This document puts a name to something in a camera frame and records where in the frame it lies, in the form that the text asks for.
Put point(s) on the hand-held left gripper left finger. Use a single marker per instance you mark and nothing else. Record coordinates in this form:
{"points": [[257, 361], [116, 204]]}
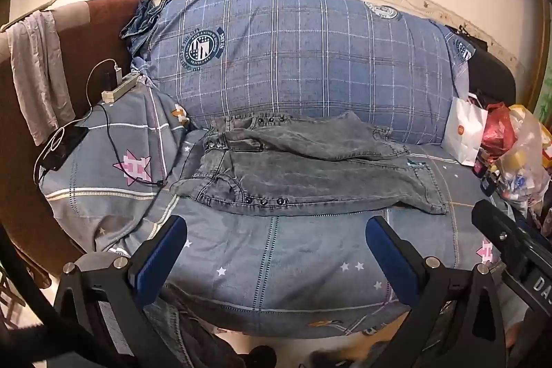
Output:
{"points": [[161, 251]]}

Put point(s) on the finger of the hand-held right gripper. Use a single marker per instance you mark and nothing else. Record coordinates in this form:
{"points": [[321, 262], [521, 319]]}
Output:
{"points": [[496, 223]]}

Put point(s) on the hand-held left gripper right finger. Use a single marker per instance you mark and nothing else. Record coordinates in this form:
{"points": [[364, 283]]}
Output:
{"points": [[390, 260]]}

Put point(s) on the grey denim pants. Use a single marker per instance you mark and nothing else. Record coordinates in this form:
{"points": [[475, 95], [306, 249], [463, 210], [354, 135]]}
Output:
{"points": [[302, 169]]}

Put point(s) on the clear plastic bag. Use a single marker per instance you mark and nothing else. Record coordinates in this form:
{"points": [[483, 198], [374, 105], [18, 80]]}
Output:
{"points": [[526, 161]]}

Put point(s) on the red plastic bag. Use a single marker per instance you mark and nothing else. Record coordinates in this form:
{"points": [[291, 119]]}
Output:
{"points": [[498, 131]]}

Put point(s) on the white paper bag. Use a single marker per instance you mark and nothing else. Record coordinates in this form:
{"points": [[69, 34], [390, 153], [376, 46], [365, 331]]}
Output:
{"points": [[463, 131]]}

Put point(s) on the grey star print bed sheet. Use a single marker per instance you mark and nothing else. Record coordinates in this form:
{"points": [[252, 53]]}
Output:
{"points": [[280, 256]]}

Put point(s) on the black phone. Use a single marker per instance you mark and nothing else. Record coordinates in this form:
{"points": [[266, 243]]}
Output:
{"points": [[64, 148]]}

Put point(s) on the white power strip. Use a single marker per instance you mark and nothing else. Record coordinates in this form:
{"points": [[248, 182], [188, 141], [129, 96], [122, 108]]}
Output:
{"points": [[120, 88]]}

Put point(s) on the white charger plug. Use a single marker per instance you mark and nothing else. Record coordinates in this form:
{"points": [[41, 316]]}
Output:
{"points": [[116, 75]]}

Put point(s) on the grey hanging cloth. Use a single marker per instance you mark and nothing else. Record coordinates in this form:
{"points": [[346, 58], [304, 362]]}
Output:
{"points": [[39, 70]]}

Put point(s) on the blue plaid pillow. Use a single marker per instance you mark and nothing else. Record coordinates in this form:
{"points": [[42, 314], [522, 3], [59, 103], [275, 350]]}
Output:
{"points": [[302, 57]]}

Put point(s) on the brown headboard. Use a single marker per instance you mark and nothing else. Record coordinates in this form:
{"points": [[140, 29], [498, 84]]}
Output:
{"points": [[108, 36]]}

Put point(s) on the blue denim garment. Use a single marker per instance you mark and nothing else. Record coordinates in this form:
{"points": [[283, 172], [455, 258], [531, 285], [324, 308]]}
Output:
{"points": [[144, 19]]}

